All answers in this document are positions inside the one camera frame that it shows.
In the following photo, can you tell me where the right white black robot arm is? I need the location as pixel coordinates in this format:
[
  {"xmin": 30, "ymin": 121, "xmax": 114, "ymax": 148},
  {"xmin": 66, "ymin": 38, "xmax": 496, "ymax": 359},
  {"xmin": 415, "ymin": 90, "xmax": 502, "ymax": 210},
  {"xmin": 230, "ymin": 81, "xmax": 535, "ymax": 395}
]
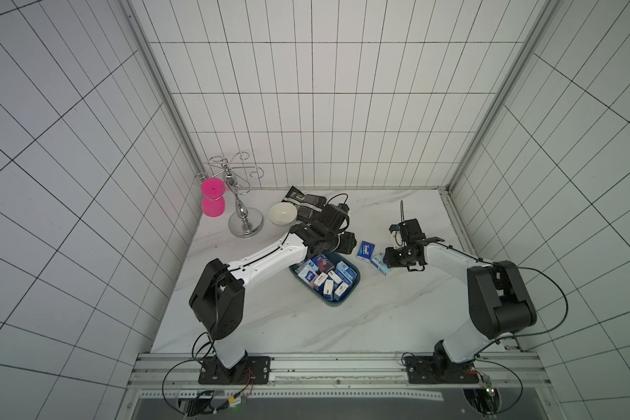
[{"xmin": 383, "ymin": 219, "xmax": 537, "ymax": 384}]

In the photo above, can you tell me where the chrome cup holder stand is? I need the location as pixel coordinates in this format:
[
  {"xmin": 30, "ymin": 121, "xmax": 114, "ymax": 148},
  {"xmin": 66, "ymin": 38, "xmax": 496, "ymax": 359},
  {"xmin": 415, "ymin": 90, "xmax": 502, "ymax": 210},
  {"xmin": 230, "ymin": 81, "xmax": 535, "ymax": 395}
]
[{"xmin": 196, "ymin": 150, "xmax": 264, "ymax": 238}]

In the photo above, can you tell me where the pink plastic cup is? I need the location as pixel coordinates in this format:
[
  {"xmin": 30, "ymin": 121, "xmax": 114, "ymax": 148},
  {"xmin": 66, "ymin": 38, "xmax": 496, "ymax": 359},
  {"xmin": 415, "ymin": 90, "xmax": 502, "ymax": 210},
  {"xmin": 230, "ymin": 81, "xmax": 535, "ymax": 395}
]
[{"xmin": 201, "ymin": 178, "xmax": 226, "ymax": 218}]

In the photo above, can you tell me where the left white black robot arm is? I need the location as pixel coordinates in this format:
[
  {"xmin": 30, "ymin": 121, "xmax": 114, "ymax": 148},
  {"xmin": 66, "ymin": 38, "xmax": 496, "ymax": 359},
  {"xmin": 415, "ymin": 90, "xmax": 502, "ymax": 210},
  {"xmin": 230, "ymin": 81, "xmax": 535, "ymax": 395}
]
[{"xmin": 189, "ymin": 202, "xmax": 356, "ymax": 383}]

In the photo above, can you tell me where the black snack packet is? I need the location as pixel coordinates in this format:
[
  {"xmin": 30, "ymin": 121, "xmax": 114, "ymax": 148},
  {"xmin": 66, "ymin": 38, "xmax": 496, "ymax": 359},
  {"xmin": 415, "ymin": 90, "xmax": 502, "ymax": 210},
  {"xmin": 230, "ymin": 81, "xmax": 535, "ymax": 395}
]
[{"xmin": 282, "ymin": 187, "xmax": 327, "ymax": 223}]

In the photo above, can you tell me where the teal plastic storage box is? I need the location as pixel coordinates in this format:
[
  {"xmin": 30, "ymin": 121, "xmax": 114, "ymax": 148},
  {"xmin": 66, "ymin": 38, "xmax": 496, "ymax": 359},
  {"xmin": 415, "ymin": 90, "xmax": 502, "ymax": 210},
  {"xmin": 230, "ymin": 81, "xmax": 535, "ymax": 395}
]
[{"xmin": 289, "ymin": 253, "xmax": 362, "ymax": 306}]

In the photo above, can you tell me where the white ceramic bowl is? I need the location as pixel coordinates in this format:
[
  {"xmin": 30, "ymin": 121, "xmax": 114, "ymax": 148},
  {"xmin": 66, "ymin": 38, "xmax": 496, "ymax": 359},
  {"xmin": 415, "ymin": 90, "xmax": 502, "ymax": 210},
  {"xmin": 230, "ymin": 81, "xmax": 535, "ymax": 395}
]
[{"xmin": 269, "ymin": 202, "xmax": 298, "ymax": 226}]

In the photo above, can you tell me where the light blue Vinda tissue pack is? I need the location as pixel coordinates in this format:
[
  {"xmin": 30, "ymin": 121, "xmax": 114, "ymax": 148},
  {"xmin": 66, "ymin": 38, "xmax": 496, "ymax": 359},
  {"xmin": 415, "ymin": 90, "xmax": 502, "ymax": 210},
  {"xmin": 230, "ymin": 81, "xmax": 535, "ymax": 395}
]
[{"xmin": 370, "ymin": 253, "xmax": 391, "ymax": 276}]

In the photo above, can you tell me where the dark blue Tempo tissue pack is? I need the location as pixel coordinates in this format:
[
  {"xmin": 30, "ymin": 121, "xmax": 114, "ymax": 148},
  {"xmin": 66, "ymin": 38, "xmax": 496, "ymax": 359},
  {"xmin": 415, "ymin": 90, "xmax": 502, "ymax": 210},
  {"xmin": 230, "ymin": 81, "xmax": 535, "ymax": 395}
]
[{"xmin": 356, "ymin": 241, "xmax": 376, "ymax": 262}]

